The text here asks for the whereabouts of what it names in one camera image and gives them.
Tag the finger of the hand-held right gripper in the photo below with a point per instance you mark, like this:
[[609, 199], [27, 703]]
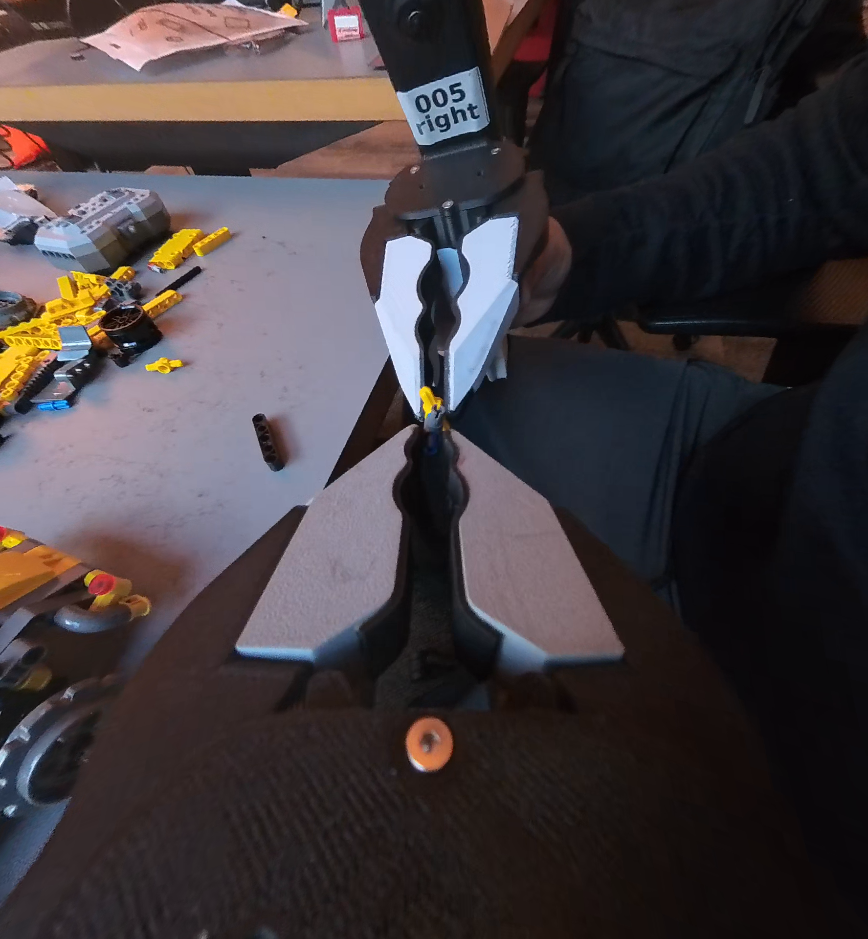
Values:
[[489, 293], [397, 308]]

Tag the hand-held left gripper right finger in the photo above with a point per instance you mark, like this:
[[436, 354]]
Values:
[[536, 572]]

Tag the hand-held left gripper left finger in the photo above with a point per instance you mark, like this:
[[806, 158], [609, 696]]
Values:
[[331, 572]]

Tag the yellow cross axle connector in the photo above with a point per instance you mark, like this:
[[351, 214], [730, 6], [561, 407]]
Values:
[[164, 365], [430, 400]]

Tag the dark grey pin connector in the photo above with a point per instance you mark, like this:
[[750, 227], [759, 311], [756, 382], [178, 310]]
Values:
[[437, 422]]

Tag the person's right forearm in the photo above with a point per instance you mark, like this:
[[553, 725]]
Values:
[[734, 205]]

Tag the grey desk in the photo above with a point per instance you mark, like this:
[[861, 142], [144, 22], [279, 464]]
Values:
[[221, 403]]

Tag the yellow edged desk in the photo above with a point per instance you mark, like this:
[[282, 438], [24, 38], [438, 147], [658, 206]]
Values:
[[184, 103]]

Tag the person's right hand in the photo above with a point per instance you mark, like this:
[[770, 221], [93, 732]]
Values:
[[551, 271]]

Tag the black holed beam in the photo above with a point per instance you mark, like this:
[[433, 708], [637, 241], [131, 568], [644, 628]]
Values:
[[269, 442]]

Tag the red sign stand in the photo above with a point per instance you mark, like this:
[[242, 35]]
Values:
[[346, 23]]

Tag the short yellow holed beam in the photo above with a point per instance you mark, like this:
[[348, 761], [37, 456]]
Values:
[[212, 241]]

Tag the black axle rod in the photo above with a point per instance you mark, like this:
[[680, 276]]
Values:
[[179, 282]]

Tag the black jacket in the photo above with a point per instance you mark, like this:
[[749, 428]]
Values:
[[661, 95]]

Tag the yellow studded block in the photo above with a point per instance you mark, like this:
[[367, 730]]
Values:
[[175, 249]]

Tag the long yellow holed beam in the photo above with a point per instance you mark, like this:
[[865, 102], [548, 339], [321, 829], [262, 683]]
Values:
[[164, 304]]

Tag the black office chair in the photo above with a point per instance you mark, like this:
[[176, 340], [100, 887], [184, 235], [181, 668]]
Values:
[[734, 330]]

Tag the black spoked wheel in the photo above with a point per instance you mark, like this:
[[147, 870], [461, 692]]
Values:
[[131, 328]]

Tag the person's black sweater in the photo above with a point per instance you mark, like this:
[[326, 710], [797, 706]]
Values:
[[808, 623]]

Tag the printed paper sheet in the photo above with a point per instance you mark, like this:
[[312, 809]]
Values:
[[192, 33]]

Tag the grey angular block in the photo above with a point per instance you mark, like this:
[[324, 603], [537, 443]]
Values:
[[104, 227]]

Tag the yellow brick vehicle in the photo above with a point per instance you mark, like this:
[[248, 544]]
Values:
[[23, 579]]

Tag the grey toothed rack piece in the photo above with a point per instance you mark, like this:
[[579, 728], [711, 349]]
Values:
[[60, 378]]

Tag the pile of building brick parts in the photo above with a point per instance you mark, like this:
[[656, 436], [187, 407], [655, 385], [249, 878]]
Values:
[[23, 345]]

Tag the orange object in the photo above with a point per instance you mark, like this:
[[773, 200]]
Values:
[[23, 145]]

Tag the clear plastic bag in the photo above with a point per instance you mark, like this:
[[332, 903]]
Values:
[[1, 205]]

